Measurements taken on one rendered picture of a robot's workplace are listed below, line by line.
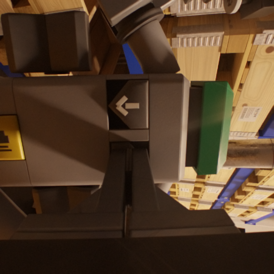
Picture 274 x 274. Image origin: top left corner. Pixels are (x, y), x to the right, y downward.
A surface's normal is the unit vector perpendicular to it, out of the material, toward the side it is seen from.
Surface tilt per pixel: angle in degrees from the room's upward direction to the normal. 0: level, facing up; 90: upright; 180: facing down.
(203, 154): 74
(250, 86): 90
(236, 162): 97
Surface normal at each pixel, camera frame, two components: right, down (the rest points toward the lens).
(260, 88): -0.18, 0.85
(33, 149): 0.03, 0.29
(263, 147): -0.41, -0.40
